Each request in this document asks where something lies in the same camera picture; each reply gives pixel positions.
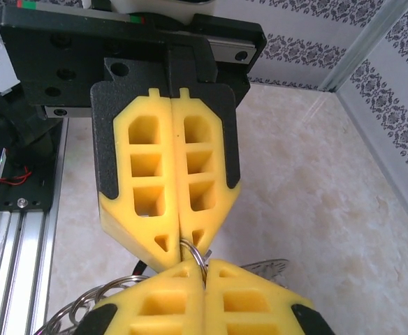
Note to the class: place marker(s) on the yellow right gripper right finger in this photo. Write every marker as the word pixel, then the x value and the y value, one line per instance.
pixel 281 303

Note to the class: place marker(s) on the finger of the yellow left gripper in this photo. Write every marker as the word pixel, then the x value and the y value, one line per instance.
pixel 230 153
pixel 102 157

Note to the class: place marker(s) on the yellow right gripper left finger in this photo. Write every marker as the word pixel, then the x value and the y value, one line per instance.
pixel 127 307

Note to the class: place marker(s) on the silver split keyring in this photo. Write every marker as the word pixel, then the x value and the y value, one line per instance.
pixel 198 256

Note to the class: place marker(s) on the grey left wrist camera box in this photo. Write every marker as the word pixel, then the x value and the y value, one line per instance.
pixel 155 5

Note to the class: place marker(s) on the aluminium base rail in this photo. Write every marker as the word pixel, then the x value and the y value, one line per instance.
pixel 22 244

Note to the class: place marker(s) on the aluminium frame post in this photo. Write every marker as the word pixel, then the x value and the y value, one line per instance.
pixel 364 45

